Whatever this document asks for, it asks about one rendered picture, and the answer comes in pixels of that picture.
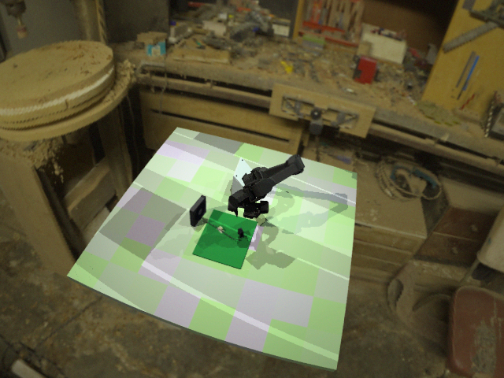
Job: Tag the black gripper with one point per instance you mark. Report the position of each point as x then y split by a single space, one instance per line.
263 206

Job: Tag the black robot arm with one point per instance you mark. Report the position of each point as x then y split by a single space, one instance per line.
261 181

